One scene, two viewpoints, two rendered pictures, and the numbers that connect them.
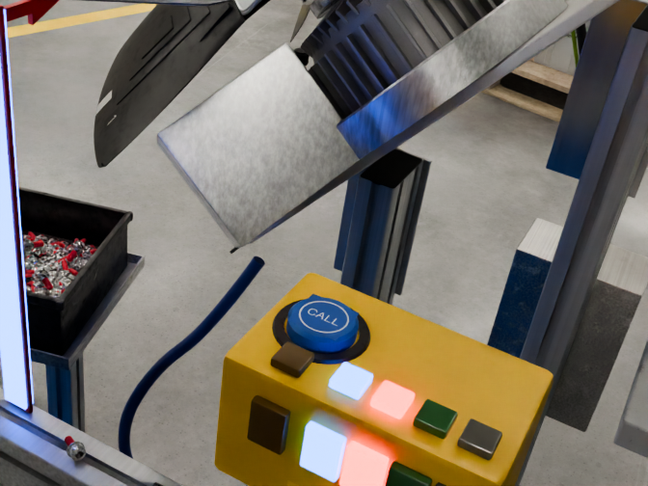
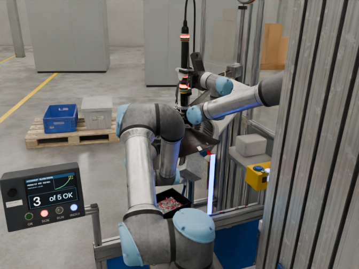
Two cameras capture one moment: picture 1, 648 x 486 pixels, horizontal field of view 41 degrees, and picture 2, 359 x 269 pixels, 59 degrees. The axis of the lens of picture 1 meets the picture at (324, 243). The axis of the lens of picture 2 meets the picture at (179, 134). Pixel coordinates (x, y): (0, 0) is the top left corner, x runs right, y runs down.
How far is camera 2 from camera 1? 1.33 m
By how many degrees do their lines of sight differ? 41
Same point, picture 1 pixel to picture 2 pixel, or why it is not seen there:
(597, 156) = (225, 140)
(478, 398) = not seen: hidden behind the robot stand
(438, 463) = not seen: hidden behind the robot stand
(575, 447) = not seen: hidden behind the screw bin
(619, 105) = (226, 132)
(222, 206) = (197, 174)
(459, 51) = (215, 134)
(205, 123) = (188, 163)
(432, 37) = (209, 134)
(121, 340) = (78, 255)
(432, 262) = (119, 190)
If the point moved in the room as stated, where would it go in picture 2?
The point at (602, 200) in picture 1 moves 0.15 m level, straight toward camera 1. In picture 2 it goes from (225, 145) to (239, 156)
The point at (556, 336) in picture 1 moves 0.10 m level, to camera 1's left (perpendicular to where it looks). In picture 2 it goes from (225, 169) to (215, 175)
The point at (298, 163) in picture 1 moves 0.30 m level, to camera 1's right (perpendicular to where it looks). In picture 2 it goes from (200, 162) to (232, 146)
